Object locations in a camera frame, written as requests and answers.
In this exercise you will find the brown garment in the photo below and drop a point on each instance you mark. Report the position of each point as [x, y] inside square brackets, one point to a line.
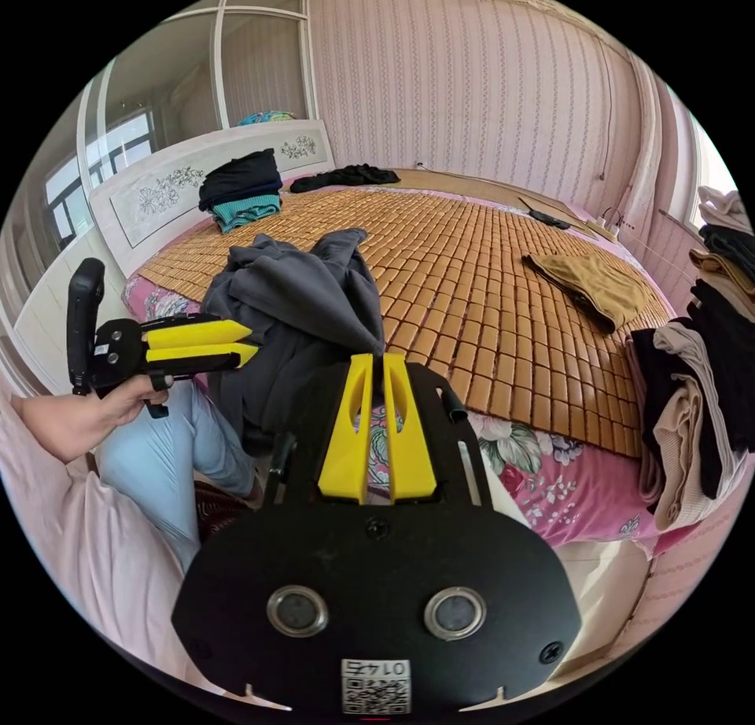
[596, 285]

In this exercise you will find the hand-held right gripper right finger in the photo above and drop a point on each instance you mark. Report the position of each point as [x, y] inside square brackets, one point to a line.
[410, 448]

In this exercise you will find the black and teal pile of clothes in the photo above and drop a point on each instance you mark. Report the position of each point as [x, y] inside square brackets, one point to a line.
[242, 191]

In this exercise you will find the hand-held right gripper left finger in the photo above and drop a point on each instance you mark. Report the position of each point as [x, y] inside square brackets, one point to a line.
[345, 442]

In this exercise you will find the bright window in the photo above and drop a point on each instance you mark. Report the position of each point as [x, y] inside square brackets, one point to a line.
[711, 165]

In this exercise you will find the beige and black pile of clothes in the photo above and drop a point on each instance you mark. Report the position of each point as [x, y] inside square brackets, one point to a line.
[684, 406]

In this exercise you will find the gray short sleeve shirt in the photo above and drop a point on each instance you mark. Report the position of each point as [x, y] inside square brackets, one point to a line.
[295, 318]

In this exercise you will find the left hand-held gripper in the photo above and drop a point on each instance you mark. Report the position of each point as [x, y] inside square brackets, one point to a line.
[121, 347]

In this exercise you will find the person's left forearm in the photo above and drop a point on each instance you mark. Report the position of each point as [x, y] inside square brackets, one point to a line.
[50, 427]

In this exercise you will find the person's body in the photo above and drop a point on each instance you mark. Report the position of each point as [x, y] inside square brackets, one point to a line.
[147, 459]

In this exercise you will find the bed with woven mat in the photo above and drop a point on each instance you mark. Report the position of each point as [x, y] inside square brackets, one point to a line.
[472, 300]

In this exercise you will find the black garment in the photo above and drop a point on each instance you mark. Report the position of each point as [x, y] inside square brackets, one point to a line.
[345, 176]

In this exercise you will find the person's left hand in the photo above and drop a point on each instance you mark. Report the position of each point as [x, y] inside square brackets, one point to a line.
[121, 403]

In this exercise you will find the glass partition window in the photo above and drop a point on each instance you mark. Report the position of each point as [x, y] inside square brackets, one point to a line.
[177, 100]

